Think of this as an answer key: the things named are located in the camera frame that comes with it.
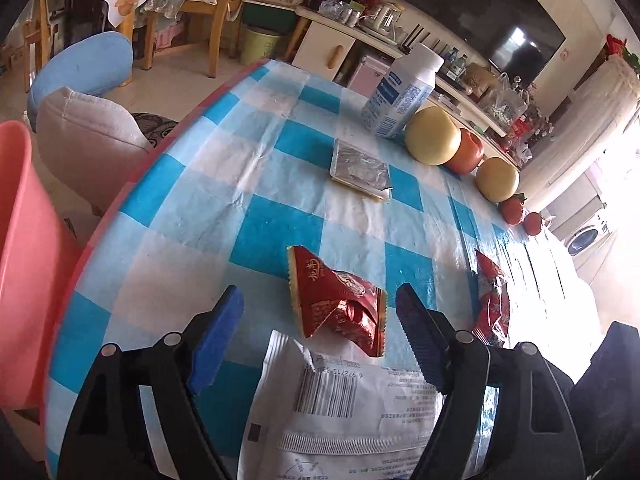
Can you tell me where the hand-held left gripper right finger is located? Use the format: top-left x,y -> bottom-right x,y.
395,282 -> 586,480

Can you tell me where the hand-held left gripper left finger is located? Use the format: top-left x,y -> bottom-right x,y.
57,285 -> 246,480

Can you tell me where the red snack wrapper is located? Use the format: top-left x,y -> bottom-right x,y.
286,245 -> 389,359
471,248 -> 511,349

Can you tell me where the white barcode packet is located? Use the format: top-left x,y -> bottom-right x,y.
238,330 -> 487,480

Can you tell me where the pink plastic basin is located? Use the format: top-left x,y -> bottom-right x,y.
0,121 -> 87,412

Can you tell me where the blue checkered tablecloth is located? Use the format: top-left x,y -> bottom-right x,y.
42,58 -> 603,480

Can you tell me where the white washing machine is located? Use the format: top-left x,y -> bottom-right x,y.
564,209 -> 614,259

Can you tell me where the small yellow pear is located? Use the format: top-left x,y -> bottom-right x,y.
474,157 -> 520,204

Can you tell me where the flat silver foil pack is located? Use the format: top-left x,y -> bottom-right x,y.
329,138 -> 392,202

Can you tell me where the red apple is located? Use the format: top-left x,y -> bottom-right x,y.
445,128 -> 485,175

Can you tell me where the large yellow pear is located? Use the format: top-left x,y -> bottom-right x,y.
404,107 -> 462,166

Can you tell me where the red packet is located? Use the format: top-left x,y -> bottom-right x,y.
504,114 -> 532,147

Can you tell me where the beige stool cushion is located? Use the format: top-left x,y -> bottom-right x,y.
36,86 -> 154,217

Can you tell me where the white plastic milk bottle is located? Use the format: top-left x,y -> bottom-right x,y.
360,42 -> 445,140

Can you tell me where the clear plastic bag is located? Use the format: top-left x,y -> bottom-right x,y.
479,71 -> 529,124

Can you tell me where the white curtain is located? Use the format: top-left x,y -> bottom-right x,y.
524,54 -> 640,202

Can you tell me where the green waste bin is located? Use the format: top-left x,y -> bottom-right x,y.
239,24 -> 282,66

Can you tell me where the black router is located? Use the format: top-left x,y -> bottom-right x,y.
399,21 -> 442,54

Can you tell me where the blue stool cushion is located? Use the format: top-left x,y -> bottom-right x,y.
27,31 -> 135,132

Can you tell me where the cream television cabinet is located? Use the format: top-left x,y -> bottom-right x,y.
290,4 -> 537,167

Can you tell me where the glass electric kettle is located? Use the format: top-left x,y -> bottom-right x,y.
364,0 -> 404,37

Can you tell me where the wooden chair with cushion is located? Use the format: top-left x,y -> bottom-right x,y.
176,0 -> 257,79

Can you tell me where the black flat television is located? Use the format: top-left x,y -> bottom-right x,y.
395,0 -> 567,87

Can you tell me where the wooden chair with lace cover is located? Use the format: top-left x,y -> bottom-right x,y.
22,0 -> 54,94

